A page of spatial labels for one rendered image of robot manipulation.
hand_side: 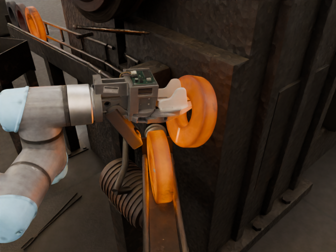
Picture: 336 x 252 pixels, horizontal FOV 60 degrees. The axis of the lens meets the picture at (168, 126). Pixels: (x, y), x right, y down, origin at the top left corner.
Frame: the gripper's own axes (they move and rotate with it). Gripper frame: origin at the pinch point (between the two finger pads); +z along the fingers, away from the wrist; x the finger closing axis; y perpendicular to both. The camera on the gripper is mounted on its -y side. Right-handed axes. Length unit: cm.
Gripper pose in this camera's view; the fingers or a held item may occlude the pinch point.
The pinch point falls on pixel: (190, 104)
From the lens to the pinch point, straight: 62.0
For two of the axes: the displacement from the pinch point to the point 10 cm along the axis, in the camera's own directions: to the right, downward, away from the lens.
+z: 9.5, -1.0, 2.9
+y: 1.0, -7.9, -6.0
